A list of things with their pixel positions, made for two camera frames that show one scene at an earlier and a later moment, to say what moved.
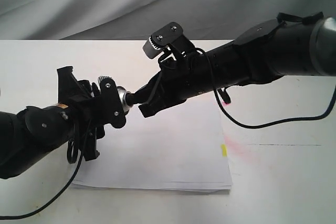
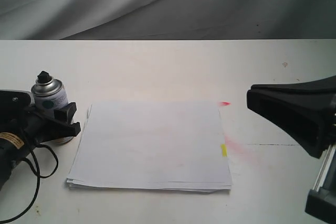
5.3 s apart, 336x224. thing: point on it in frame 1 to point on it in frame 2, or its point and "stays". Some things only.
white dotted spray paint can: [122, 93] to [48, 95]
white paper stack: [180, 147] stays
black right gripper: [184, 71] to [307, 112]
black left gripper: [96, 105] to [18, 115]
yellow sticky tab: [224, 150] stays
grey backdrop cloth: [132, 6] stays
